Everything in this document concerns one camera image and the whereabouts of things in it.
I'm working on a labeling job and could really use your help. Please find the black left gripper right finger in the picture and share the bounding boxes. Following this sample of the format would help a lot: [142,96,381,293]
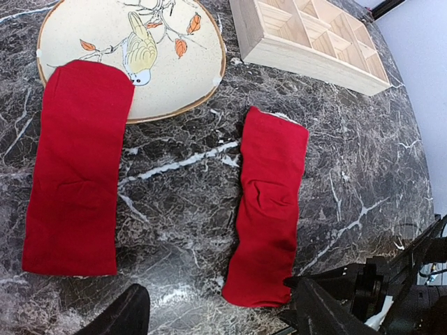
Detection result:
[283,275,384,334]

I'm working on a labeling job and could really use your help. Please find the wooden compartment tray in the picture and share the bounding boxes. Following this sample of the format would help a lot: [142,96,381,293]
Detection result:
[230,0,390,96]

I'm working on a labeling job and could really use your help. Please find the red sock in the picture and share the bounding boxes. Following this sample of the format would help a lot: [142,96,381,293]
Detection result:
[222,107,309,308]
[22,60,134,276]

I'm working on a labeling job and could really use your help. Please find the red sock on plate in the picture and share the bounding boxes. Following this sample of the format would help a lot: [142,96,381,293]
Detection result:
[22,60,134,276]

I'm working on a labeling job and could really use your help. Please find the cream plate with bird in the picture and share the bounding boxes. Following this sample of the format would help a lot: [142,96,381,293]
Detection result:
[36,1,226,124]

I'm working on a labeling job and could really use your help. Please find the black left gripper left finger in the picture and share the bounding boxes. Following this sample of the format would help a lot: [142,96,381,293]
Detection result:
[75,283,149,335]

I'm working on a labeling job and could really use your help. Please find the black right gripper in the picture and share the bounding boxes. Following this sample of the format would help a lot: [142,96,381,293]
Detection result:
[335,216,447,335]

